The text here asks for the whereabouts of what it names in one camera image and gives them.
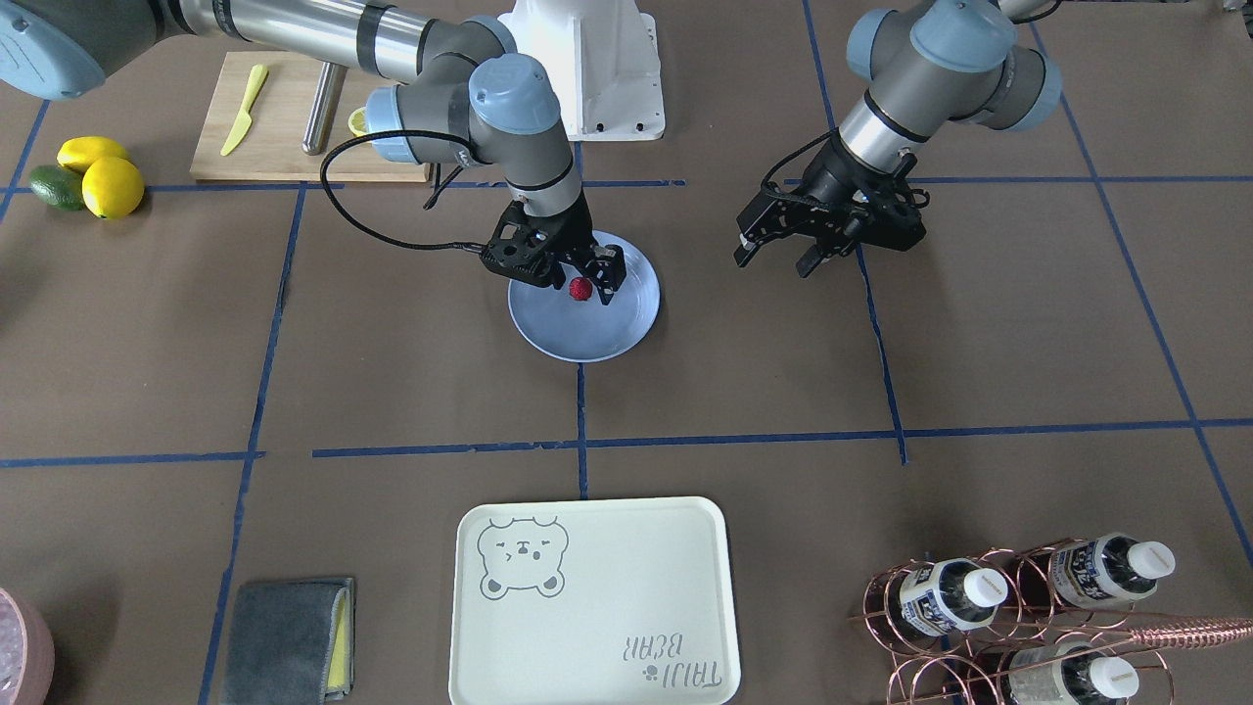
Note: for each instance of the red strawberry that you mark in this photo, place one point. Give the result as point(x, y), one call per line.
point(580, 289)

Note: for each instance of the cream bear tray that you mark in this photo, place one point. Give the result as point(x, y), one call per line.
point(611, 601)

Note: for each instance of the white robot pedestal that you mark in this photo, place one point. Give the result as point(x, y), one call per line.
point(603, 62)

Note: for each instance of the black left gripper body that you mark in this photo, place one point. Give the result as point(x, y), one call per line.
point(835, 188)

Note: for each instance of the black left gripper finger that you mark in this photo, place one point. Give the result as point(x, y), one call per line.
point(818, 253)
point(748, 247)

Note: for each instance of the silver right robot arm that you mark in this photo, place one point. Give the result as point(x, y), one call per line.
point(458, 94)

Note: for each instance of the half lemon slice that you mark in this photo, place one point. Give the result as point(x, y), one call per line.
point(358, 123)

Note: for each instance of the grey folded cloth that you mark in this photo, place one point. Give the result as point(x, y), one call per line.
point(291, 642)

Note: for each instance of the yellow lemon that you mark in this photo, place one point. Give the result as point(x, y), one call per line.
point(112, 188)
point(79, 153)

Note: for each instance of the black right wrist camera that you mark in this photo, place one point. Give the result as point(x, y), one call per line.
point(519, 251)

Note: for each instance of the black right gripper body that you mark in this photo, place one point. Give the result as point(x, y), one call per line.
point(573, 231)

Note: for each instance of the copper wire bottle rack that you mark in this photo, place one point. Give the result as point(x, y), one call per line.
point(967, 667)

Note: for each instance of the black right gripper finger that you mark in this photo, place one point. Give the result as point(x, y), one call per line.
point(573, 271)
point(609, 270)

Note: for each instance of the green lime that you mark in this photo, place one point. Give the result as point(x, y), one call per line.
point(57, 187)

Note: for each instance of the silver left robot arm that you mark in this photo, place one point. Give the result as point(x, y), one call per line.
point(936, 63)

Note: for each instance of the blue plate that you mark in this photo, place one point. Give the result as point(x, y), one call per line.
point(587, 331)

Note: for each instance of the yellow plastic knife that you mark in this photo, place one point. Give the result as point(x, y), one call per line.
point(243, 120)

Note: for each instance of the dark drink bottle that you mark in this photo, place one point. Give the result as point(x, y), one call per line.
point(945, 597)
point(1070, 674)
point(1107, 572)

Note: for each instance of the wooden cutting board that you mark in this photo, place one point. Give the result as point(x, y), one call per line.
point(272, 150)

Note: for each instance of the pink bowl of ice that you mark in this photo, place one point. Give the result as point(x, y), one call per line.
point(27, 652)

